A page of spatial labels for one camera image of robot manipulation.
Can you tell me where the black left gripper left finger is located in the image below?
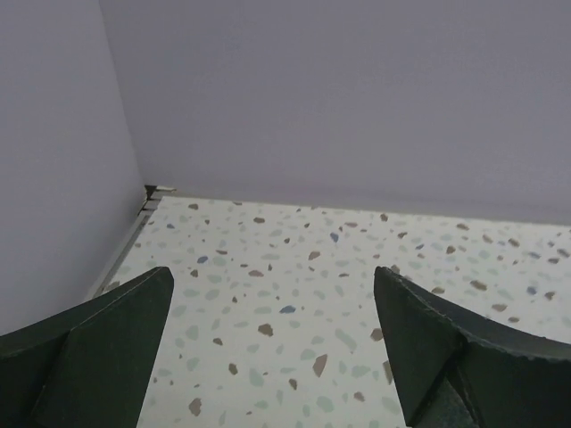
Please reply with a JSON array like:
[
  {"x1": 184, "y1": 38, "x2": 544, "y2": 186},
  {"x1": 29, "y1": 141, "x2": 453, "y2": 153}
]
[{"x1": 1, "y1": 267, "x2": 174, "y2": 428}]

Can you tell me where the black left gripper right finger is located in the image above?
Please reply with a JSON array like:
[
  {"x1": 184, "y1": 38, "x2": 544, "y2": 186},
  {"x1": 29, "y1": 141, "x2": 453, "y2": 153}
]
[{"x1": 374, "y1": 267, "x2": 570, "y2": 428}]

